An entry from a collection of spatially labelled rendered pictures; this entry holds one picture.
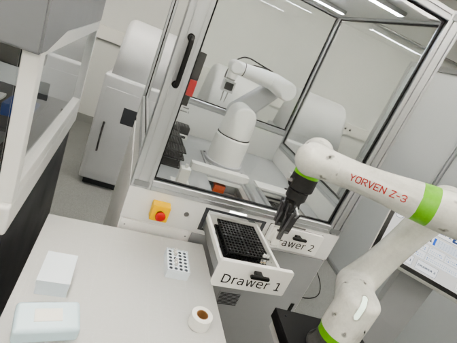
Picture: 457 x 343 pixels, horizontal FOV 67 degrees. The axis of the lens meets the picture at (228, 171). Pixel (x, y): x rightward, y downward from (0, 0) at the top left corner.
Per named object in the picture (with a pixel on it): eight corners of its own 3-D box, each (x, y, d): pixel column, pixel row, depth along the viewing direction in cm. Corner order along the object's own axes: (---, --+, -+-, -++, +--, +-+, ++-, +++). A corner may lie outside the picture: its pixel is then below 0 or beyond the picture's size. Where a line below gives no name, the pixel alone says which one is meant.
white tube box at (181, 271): (186, 281, 124) (190, 273, 122) (164, 277, 121) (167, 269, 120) (184, 258, 135) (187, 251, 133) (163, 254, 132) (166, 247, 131)
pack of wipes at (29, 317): (76, 312, 95) (80, 299, 93) (77, 341, 87) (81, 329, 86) (13, 313, 87) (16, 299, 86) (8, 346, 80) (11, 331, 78)
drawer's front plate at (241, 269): (281, 296, 127) (294, 273, 124) (210, 284, 118) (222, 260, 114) (280, 292, 129) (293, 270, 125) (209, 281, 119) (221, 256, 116)
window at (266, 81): (328, 223, 164) (445, 20, 133) (154, 177, 135) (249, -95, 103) (328, 222, 165) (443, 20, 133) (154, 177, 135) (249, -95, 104)
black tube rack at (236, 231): (262, 272, 134) (269, 259, 131) (222, 265, 128) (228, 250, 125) (247, 238, 153) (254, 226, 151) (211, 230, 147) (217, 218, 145)
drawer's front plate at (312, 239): (314, 256, 166) (324, 237, 163) (262, 245, 156) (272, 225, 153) (312, 254, 168) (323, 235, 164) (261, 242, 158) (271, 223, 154)
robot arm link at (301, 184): (324, 184, 118) (313, 173, 126) (296, 175, 114) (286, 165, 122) (317, 199, 120) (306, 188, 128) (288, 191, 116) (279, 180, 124)
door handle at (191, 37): (178, 92, 116) (198, 36, 110) (171, 89, 115) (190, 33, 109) (177, 88, 120) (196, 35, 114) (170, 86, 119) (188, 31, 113)
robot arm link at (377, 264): (356, 299, 131) (471, 199, 113) (356, 322, 116) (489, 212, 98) (329, 275, 133) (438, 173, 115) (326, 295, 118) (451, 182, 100)
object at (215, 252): (278, 289, 128) (285, 276, 126) (215, 278, 119) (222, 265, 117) (249, 228, 163) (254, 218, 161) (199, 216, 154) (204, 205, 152)
